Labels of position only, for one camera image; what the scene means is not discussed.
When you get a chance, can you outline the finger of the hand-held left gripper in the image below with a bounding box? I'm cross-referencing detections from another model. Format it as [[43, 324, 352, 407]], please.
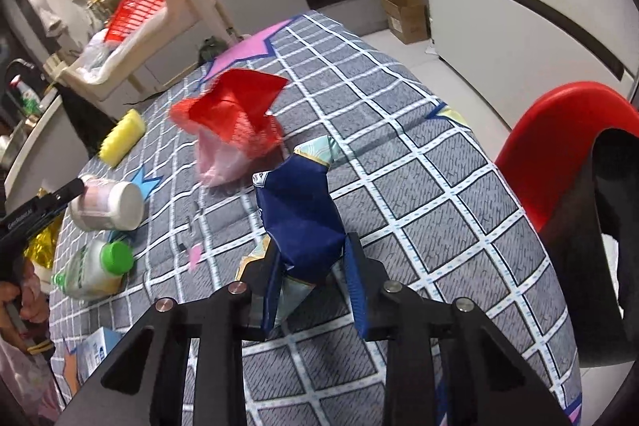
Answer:
[[47, 177, 87, 213]]

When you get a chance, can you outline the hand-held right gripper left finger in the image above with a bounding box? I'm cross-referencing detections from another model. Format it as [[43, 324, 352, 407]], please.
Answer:
[[55, 245, 286, 426]]

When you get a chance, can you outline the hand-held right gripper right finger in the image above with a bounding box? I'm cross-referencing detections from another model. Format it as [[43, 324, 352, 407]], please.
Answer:
[[343, 231, 572, 426]]

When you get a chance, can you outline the white plastic jar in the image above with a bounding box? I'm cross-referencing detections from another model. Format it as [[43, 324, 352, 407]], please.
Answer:
[[67, 174, 145, 232]]

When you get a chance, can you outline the yellow sponge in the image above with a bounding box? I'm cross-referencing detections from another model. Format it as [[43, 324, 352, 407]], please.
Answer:
[[99, 108, 147, 168]]

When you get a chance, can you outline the white bottle with green cap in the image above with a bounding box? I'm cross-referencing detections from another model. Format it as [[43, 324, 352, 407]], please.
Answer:
[[52, 240, 135, 301]]

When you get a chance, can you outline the navy blue snack packet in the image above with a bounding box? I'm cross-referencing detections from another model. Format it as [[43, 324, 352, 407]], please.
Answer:
[[234, 135, 349, 329]]

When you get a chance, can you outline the white and blue box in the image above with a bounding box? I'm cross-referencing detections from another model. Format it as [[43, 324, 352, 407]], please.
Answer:
[[75, 326, 125, 382]]

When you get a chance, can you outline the red plastic bag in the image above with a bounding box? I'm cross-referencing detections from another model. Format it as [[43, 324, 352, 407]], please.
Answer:
[[169, 69, 289, 160]]

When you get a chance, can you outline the black round bin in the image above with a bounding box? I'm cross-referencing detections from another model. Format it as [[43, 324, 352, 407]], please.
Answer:
[[542, 127, 639, 369]]

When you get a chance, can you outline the person's left forearm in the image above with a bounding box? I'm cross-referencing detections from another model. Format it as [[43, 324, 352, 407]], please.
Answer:
[[0, 333, 63, 426]]

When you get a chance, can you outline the person's left hand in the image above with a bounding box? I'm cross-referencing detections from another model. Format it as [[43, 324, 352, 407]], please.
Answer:
[[0, 276, 50, 338]]

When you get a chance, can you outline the gold foil bag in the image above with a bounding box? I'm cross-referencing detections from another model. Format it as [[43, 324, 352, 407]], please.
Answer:
[[22, 226, 63, 269]]

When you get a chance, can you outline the green spray bottle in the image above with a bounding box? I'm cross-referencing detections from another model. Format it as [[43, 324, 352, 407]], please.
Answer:
[[7, 74, 46, 117]]

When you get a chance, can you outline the grey checked star tablecloth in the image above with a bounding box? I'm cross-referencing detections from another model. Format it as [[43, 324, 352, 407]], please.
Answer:
[[47, 9, 585, 426]]

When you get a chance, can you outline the black kitchen faucet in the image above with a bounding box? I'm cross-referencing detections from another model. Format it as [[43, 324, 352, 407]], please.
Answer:
[[4, 59, 38, 82]]

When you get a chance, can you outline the white plastic bag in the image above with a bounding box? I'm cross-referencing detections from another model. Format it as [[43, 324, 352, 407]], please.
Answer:
[[77, 14, 165, 85]]

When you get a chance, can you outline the red plastic basket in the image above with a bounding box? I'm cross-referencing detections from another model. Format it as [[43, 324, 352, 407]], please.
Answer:
[[104, 0, 168, 44]]

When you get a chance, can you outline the dark green bag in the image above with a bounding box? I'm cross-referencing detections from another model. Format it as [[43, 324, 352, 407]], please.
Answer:
[[198, 36, 226, 66]]

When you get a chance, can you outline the red plastic chair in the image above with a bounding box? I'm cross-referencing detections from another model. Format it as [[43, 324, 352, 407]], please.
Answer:
[[494, 81, 639, 232]]

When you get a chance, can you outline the cardboard box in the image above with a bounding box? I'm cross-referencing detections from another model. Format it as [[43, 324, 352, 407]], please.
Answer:
[[382, 0, 431, 45]]

